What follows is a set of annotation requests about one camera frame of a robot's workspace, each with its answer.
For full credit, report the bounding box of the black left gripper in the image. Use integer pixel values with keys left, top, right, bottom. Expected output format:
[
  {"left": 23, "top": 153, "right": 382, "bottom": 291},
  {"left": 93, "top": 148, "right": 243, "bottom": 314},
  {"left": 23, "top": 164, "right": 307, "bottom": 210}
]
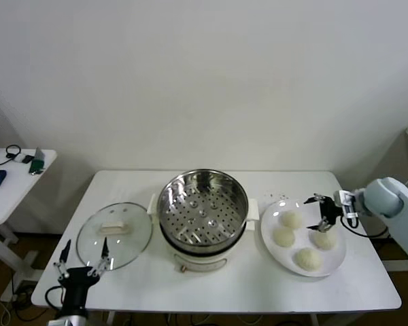
[{"left": 52, "top": 236, "right": 112, "bottom": 319}]

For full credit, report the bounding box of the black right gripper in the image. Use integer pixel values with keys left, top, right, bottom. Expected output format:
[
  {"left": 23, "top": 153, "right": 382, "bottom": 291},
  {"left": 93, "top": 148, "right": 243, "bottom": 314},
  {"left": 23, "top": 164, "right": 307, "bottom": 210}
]
[{"left": 303, "top": 193, "right": 344, "bottom": 234}]

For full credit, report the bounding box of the white steamed baozi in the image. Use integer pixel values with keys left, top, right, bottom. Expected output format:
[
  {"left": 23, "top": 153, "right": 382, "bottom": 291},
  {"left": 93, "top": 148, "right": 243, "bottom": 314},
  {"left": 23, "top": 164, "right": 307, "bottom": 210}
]
[
  {"left": 294, "top": 247, "right": 323, "bottom": 272},
  {"left": 313, "top": 229, "right": 337, "bottom": 251},
  {"left": 280, "top": 210, "right": 303, "bottom": 228},
  {"left": 272, "top": 226, "right": 296, "bottom": 248}
]

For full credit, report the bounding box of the round glass pot lid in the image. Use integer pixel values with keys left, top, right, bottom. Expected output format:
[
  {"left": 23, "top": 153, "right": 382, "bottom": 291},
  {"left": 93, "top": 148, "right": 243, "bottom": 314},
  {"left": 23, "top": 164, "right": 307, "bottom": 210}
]
[{"left": 75, "top": 202, "right": 154, "bottom": 272}]

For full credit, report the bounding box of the stainless steel steamer basket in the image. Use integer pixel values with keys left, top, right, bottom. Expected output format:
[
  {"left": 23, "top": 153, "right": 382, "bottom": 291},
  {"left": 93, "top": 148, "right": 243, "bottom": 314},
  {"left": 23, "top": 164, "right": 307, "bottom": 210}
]
[{"left": 156, "top": 168, "right": 250, "bottom": 254}]

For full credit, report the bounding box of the white round plate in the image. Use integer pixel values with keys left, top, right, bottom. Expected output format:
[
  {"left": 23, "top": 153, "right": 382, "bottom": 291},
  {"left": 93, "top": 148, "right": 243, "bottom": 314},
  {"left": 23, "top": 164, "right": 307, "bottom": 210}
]
[{"left": 260, "top": 199, "right": 347, "bottom": 278}]

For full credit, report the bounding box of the white side table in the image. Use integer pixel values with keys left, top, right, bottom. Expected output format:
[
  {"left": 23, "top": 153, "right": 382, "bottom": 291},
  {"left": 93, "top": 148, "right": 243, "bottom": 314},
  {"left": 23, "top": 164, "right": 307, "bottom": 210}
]
[{"left": 0, "top": 147, "right": 58, "bottom": 303}]

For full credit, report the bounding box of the green clamp tool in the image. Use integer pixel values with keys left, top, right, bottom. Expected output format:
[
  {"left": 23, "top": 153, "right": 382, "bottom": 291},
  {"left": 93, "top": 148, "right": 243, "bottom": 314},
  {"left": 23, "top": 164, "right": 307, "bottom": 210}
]
[{"left": 29, "top": 146, "right": 46, "bottom": 176}]

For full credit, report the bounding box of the white electric cooker pot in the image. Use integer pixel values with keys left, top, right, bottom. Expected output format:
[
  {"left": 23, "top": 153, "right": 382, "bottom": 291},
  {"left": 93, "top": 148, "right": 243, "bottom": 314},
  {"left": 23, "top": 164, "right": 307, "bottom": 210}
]
[{"left": 146, "top": 193, "right": 260, "bottom": 276}]

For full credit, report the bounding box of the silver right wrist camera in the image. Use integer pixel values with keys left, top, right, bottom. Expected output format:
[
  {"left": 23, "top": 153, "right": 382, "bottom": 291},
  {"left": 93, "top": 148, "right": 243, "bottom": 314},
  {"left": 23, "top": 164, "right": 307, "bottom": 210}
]
[{"left": 333, "top": 189, "right": 360, "bottom": 220}]

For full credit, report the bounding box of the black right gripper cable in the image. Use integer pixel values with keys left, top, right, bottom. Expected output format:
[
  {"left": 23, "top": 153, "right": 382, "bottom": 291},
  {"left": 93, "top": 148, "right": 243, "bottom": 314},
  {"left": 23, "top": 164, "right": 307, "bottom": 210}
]
[{"left": 339, "top": 213, "right": 370, "bottom": 238}]

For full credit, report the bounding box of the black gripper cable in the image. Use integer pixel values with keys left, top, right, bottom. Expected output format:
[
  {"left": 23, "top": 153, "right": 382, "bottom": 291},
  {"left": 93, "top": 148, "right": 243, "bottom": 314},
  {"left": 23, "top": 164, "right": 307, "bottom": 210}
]
[
  {"left": 46, "top": 286, "right": 66, "bottom": 310},
  {"left": 339, "top": 213, "right": 370, "bottom": 238}
]

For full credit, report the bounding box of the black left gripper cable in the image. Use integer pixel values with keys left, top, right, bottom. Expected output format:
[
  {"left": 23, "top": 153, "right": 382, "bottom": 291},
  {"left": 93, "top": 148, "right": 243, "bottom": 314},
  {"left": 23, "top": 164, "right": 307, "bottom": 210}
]
[{"left": 46, "top": 286, "right": 66, "bottom": 310}]

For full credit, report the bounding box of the black looped cable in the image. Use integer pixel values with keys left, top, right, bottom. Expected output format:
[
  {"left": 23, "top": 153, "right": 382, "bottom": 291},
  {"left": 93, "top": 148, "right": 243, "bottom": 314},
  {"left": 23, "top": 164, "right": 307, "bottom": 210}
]
[{"left": 5, "top": 145, "right": 23, "bottom": 160}]

